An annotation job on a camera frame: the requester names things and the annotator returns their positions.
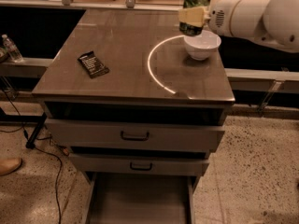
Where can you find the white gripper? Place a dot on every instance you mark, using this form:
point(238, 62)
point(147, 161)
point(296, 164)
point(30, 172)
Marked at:
point(219, 17)

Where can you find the green soda can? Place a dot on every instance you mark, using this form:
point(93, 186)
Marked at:
point(195, 6)

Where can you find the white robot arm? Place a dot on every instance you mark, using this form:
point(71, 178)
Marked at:
point(269, 23)

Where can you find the grey drawer cabinet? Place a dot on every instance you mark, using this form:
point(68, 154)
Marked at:
point(151, 79)

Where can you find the open bottom drawer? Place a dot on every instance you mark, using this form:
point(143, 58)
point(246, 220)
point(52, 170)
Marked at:
point(139, 199)

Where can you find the white ceramic bowl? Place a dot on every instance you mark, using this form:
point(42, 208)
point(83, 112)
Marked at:
point(201, 47)

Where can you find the black snack bar wrapper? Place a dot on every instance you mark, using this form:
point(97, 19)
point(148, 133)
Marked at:
point(92, 65)

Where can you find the clear plastic water bottle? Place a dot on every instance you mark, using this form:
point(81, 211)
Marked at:
point(12, 49)

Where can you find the black table leg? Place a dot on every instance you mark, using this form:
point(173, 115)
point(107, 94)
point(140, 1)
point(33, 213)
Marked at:
point(31, 139)

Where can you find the tan shoe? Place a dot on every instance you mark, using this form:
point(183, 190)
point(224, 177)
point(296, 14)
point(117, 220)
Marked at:
point(8, 166)

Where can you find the top drawer with handle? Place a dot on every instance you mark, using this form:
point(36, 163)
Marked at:
point(138, 136)

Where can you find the drawer with handle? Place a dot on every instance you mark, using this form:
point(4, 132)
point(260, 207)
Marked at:
point(135, 165)
point(138, 136)

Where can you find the middle drawer with handle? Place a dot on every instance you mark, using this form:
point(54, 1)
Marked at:
point(135, 165)

